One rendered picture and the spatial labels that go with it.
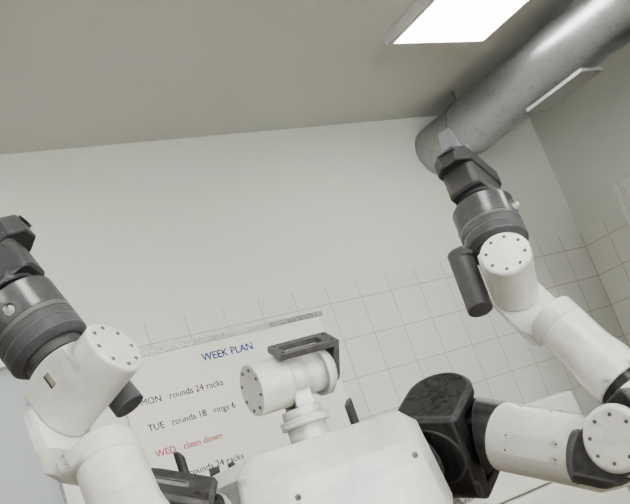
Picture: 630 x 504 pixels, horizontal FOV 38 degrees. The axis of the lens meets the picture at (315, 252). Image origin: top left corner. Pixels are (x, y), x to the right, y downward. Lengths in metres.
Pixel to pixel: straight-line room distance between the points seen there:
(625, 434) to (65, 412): 0.60
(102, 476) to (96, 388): 0.10
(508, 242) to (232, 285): 3.29
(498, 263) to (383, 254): 3.77
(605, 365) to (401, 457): 0.26
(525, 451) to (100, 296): 3.16
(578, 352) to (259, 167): 3.74
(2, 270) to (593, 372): 0.68
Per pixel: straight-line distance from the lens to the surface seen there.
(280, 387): 1.13
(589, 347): 1.13
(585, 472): 1.11
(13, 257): 0.99
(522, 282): 1.19
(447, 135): 1.35
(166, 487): 1.06
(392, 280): 4.89
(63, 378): 0.92
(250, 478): 1.06
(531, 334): 1.20
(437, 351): 4.91
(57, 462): 0.90
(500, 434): 1.19
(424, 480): 1.12
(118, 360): 0.90
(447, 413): 1.21
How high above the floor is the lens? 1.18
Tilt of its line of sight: 14 degrees up
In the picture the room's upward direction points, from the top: 20 degrees counter-clockwise
